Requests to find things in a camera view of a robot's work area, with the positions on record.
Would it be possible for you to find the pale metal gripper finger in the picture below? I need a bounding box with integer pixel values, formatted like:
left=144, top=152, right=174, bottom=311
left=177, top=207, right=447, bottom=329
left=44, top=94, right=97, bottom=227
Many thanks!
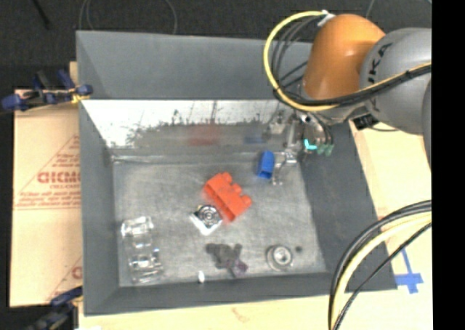
left=271, top=152, right=299, bottom=187

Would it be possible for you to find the small blue block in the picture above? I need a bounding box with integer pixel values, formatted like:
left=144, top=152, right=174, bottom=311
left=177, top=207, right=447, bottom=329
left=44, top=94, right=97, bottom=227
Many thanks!
left=256, top=150, right=276, bottom=180

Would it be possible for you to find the orange-red toy brick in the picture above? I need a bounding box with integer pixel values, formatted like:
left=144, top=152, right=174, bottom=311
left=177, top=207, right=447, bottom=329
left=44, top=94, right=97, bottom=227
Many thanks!
left=201, top=172, right=253, bottom=223

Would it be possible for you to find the grey metal round disc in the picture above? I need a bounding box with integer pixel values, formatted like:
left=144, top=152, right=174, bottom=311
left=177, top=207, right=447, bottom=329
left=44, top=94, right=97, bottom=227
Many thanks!
left=265, top=244, right=295, bottom=272

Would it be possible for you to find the silver round part white base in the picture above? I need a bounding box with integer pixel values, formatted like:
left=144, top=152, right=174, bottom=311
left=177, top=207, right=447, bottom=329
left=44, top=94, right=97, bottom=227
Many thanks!
left=188, top=204, right=224, bottom=237

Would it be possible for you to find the dark grey toy figure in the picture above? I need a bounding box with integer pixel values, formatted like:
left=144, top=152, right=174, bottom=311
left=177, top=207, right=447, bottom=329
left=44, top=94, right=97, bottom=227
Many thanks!
left=205, top=243, right=249, bottom=279

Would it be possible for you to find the grey metal bin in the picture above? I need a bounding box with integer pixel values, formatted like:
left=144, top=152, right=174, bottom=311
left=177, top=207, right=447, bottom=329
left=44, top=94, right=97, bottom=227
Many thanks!
left=75, top=30, right=397, bottom=315

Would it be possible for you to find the clear plastic container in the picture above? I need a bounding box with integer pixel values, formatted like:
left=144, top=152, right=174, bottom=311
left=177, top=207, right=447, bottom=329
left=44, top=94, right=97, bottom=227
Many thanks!
left=120, top=216, right=163, bottom=283

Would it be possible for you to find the brown cardboard board red print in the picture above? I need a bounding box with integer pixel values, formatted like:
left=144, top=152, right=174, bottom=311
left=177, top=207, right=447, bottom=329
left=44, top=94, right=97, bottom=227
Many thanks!
left=9, top=88, right=85, bottom=308

